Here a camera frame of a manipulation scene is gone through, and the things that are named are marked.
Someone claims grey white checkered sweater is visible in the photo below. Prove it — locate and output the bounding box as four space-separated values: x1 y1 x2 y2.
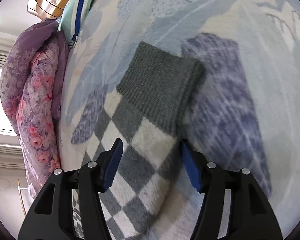
72 41 207 240

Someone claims floral blue bed sheet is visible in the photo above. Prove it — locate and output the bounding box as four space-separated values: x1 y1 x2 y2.
59 0 300 236

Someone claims purple floral quilt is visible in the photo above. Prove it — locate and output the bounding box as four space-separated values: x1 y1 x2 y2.
0 18 69 198

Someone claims teal striped pillow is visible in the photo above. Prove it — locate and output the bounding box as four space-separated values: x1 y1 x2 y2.
58 0 93 46

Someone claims wooden bed rail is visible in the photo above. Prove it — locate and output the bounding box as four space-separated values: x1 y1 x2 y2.
17 179 27 216

